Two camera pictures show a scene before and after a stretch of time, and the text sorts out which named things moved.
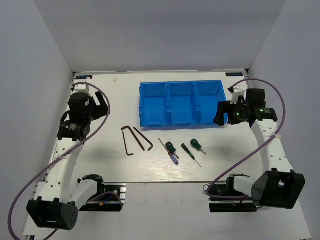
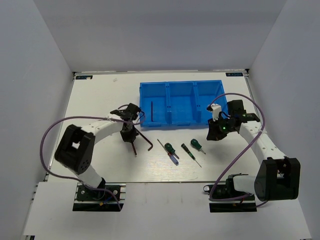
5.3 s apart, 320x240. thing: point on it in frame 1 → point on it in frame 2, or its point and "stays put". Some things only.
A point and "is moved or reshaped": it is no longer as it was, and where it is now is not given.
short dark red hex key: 128,127 is moved or reshaped
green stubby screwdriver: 198,146 stays put
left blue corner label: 84,77 stays put
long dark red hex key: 144,137 stays put
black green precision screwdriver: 190,153 stays put
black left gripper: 102,109 → 131,136
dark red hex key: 128,154 → 152,111
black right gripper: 226,107 → 214,134
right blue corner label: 234,74 stays put
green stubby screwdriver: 170,148 stays put
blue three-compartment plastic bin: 180,103 stays put
